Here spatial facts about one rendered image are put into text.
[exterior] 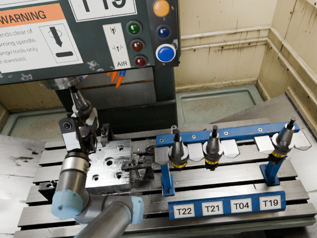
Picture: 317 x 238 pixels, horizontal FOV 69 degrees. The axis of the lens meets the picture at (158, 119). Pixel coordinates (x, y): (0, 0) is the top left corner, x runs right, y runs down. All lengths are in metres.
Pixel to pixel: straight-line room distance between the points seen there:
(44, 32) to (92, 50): 0.08
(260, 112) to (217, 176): 0.60
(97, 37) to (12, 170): 1.35
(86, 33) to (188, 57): 1.31
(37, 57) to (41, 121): 1.61
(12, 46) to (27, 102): 1.65
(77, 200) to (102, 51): 0.39
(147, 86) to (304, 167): 0.88
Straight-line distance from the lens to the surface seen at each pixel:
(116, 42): 0.43
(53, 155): 1.33
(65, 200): 0.65
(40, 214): 1.18
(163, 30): 0.41
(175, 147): 0.70
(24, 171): 1.67
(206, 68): 1.77
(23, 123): 2.15
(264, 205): 1.02
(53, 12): 0.43
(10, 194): 1.60
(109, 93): 1.35
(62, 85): 0.68
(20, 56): 0.49
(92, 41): 0.43
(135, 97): 1.35
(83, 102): 0.80
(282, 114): 1.50
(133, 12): 0.40
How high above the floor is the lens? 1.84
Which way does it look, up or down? 47 degrees down
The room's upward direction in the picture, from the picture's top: 9 degrees counter-clockwise
